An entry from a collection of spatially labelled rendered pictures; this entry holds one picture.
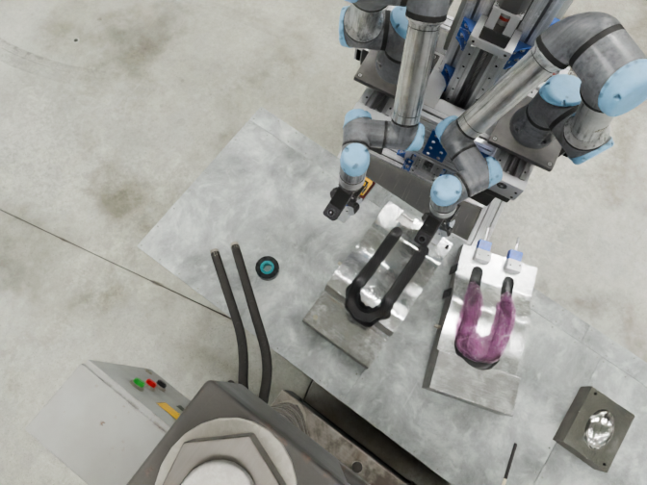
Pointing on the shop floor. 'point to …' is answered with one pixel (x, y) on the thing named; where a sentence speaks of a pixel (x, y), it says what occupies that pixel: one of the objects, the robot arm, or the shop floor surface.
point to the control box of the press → (107, 420)
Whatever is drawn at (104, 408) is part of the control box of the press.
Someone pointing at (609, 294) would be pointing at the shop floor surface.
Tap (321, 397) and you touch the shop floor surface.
